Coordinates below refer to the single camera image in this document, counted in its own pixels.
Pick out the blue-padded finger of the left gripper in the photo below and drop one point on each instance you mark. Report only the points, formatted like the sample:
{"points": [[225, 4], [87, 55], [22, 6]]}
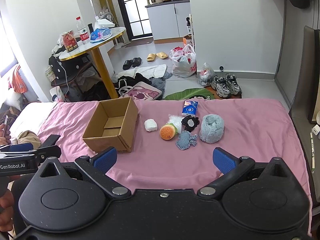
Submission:
{"points": [[25, 147]]}

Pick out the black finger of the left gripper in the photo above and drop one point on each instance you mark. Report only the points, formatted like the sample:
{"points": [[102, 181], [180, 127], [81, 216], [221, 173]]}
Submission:
{"points": [[48, 149]]}

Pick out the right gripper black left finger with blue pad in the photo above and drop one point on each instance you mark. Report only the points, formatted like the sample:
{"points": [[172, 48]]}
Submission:
{"points": [[95, 168]]}

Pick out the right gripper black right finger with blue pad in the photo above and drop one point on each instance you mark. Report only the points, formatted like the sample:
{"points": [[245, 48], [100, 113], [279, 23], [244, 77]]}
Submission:
{"points": [[233, 170]]}

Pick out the grey-blue fluffy plush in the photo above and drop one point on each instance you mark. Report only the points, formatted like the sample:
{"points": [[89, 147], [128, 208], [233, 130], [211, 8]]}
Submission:
{"points": [[212, 128]]}

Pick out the black lace scrunchie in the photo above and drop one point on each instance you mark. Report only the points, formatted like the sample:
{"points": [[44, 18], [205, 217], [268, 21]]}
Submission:
{"points": [[190, 123]]}

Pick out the white sock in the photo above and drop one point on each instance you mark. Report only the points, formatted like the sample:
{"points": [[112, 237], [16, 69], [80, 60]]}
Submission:
{"points": [[150, 125]]}

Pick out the white crinkly plastic bag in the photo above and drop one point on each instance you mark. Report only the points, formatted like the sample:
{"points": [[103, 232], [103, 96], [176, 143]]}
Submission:
{"points": [[176, 120]]}

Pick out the blue tissue pack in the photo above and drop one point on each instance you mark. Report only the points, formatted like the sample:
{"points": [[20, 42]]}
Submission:
{"points": [[190, 108]]}

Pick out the orange burger plush toy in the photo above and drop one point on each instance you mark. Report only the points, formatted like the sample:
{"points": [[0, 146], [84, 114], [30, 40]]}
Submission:
{"points": [[168, 131]]}

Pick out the person's left hand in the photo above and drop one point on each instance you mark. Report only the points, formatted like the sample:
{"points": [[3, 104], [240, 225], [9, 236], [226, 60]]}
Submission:
{"points": [[7, 204]]}

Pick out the brown cardboard box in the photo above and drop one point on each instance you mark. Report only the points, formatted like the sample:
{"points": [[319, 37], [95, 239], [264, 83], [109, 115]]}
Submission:
{"points": [[112, 124]]}

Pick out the orange garment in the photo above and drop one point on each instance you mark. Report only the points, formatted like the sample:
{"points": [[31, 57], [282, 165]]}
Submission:
{"points": [[16, 81]]}

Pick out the pink bed sheet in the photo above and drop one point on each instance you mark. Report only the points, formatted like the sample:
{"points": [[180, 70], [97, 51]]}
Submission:
{"points": [[258, 128]]}

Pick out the green leaf cartoon rug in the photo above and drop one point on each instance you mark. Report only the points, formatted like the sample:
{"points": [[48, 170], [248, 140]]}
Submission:
{"points": [[191, 93]]}

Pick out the left grey white sneaker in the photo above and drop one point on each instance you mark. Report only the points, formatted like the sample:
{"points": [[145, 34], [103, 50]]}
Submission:
{"points": [[219, 84]]}

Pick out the grey white sneaker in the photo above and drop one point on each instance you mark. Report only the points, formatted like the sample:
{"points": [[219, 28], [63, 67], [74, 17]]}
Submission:
{"points": [[219, 84], [233, 85]]}

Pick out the black clothes pile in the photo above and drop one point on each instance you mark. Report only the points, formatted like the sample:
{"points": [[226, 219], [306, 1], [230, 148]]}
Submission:
{"points": [[126, 83]]}

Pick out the right grey white sneaker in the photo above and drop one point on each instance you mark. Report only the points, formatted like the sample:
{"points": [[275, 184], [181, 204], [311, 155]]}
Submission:
{"points": [[233, 85]]}

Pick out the black polka dot bag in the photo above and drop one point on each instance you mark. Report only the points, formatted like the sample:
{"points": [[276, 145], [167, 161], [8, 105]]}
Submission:
{"points": [[63, 69]]}

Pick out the pink bear cushion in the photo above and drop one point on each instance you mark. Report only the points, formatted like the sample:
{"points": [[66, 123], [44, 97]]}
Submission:
{"points": [[141, 91]]}

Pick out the clear plastic trash bag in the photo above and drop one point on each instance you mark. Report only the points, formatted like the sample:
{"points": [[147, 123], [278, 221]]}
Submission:
{"points": [[205, 75]]}

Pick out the grey clothing on floor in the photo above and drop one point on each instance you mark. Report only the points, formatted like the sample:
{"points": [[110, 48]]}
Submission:
{"points": [[160, 82]]}

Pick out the red snack bag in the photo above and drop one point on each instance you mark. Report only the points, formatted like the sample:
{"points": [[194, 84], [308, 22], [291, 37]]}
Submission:
{"points": [[69, 41]]}

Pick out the white towel on floor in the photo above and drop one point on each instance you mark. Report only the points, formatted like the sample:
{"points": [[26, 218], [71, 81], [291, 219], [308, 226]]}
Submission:
{"points": [[147, 72]]}

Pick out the round white gold-rimmed table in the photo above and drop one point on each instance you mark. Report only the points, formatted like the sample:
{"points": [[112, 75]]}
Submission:
{"points": [[93, 49]]}

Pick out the white red plastic shopping bag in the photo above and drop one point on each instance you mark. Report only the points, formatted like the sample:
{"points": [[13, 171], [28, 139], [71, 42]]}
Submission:
{"points": [[183, 61]]}

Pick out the clear water bottle red label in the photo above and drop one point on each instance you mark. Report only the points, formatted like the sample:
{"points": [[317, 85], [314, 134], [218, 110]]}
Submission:
{"points": [[82, 30]]}

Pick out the left yellow slipper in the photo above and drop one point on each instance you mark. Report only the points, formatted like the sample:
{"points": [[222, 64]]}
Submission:
{"points": [[151, 57]]}

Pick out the yellow slipper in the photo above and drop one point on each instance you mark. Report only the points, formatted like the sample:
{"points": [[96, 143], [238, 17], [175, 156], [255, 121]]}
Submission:
{"points": [[151, 57], [162, 55]]}

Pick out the blue white wipes pack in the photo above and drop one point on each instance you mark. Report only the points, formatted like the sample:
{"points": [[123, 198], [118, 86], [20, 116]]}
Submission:
{"points": [[99, 35]]}

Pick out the right yellow slipper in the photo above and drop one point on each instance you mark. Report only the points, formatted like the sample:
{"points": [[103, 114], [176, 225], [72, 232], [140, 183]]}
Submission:
{"points": [[162, 55]]}

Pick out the white tissue box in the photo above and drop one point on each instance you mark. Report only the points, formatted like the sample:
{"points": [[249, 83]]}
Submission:
{"points": [[102, 23]]}

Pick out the black spray bottle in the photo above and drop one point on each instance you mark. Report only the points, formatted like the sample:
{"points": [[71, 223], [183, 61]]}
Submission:
{"points": [[188, 24]]}

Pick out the white kitchen cabinet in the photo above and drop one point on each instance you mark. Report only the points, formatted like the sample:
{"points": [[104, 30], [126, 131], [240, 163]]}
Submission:
{"points": [[168, 21]]}

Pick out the black-framed glass door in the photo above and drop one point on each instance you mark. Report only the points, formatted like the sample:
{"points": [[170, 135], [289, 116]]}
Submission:
{"points": [[136, 19]]}

